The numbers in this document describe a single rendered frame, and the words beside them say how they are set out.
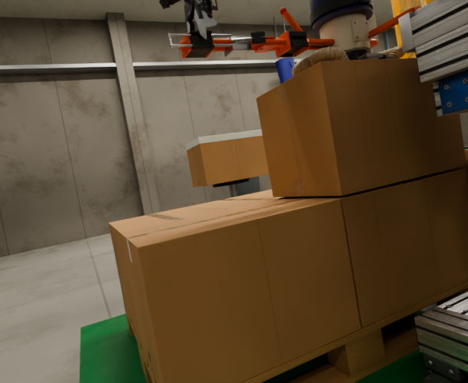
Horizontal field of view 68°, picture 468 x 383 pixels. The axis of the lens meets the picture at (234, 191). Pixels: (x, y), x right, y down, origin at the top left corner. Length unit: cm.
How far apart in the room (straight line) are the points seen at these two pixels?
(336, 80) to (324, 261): 53
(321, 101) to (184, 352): 78
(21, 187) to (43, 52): 240
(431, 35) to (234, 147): 216
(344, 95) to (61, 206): 612
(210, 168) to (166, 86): 470
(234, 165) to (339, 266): 199
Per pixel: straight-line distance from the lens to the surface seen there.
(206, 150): 286
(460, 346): 100
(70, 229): 684
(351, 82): 115
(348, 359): 118
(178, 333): 89
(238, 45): 117
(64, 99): 708
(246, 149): 300
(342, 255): 108
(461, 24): 98
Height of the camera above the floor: 67
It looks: 3 degrees down
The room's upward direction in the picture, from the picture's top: 10 degrees counter-clockwise
